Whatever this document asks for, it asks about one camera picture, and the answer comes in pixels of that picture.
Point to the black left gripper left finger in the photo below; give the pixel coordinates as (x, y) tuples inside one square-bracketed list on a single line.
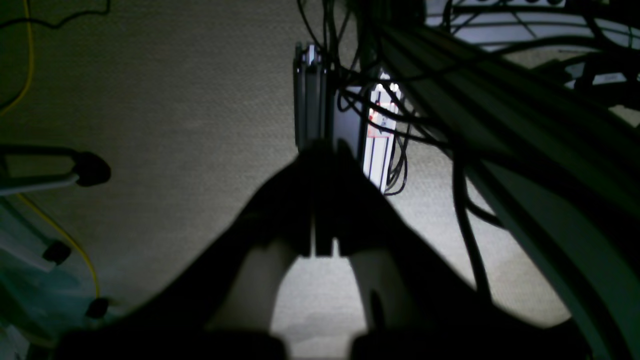
[(221, 307)]

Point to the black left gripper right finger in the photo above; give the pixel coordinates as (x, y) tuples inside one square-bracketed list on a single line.
[(416, 307)]

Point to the chair base with castors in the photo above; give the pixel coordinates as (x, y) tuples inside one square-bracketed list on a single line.
[(28, 169)]

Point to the white labelled power strip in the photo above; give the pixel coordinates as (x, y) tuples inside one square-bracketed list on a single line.
[(379, 139)]

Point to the aluminium extrusion table leg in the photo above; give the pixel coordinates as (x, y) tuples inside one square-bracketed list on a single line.
[(310, 95)]

